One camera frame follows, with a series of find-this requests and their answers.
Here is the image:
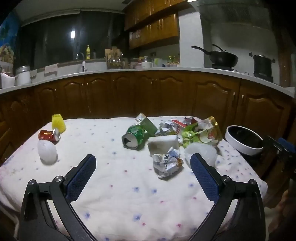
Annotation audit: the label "white pot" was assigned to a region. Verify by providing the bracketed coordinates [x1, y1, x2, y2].
[0, 72, 16, 88]

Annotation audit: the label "crushed green can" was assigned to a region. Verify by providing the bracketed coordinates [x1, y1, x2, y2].
[122, 124, 149, 150]

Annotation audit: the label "green drink carton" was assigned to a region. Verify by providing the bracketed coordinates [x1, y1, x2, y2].
[135, 113, 158, 137]

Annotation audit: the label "crushed red can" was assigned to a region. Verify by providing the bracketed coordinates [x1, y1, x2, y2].
[38, 128, 61, 144]

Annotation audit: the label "yellow sponge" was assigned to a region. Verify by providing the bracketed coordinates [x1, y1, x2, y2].
[52, 113, 67, 133]

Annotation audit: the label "brown wooden upper cabinets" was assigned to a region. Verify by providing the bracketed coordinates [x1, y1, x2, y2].
[124, 0, 188, 50]

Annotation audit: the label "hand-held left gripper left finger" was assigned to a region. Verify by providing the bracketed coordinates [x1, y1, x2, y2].
[18, 154, 97, 241]

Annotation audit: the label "red drink carton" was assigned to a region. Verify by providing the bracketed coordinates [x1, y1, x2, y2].
[171, 119, 188, 135]

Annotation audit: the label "white bin with black inside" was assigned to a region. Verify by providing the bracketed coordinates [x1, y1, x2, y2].
[225, 125, 264, 156]

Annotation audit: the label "white plastic bag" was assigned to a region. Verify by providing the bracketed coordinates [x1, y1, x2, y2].
[184, 142, 218, 167]

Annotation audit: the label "white foam block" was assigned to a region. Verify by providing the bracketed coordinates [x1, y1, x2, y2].
[147, 134, 179, 157]

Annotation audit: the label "brown wooden cabinets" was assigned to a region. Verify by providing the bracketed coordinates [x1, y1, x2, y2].
[124, 0, 188, 50]
[0, 71, 294, 167]

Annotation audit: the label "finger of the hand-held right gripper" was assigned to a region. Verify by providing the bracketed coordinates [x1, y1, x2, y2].
[263, 136, 296, 160]

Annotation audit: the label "wooden utensil rack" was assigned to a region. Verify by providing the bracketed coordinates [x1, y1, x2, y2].
[105, 47, 124, 69]

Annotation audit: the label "large white dish cloth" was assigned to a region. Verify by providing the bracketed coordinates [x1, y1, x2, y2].
[44, 63, 58, 75]

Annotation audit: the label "black wok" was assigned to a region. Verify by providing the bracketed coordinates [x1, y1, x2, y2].
[191, 44, 239, 68]

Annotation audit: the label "dark window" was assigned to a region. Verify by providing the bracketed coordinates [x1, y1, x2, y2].
[20, 11, 130, 70]

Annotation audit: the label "gas stove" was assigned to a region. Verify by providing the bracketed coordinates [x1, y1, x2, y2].
[211, 66, 280, 84]

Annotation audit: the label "black cooking pot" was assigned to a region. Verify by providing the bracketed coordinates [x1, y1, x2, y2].
[249, 53, 276, 78]

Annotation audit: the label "white kitchen countertop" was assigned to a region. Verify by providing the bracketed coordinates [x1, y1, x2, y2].
[0, 66, 295, 98]

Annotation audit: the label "brown wooden lower cabinets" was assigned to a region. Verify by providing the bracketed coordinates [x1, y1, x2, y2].
[0, 71, 294, 167]

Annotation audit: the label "person's right forearm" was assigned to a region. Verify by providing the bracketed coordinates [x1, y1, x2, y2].
[274, 189, 296, 234]

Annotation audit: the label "wall poster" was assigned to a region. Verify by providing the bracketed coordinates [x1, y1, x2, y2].
[0, 14, 21, 65]

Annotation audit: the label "white floral blanket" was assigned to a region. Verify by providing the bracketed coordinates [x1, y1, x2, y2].
[0, 116, 269, 241]

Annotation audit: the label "range hood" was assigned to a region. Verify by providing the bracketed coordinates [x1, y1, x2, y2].
[196, 0, 271, 30]

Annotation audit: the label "white canister with metal lid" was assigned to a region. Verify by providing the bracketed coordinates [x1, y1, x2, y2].
[16, 65, 31, 85]

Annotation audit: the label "red silver snack wrapper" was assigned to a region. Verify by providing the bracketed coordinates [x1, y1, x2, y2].
[154, 122, 177, 137]

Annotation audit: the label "green yellow snack bag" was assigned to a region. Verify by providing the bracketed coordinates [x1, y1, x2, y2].
[181, 116, 223, 149]

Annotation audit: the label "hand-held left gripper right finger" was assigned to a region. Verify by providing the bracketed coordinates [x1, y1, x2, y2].
[187, 153, 266, 241]

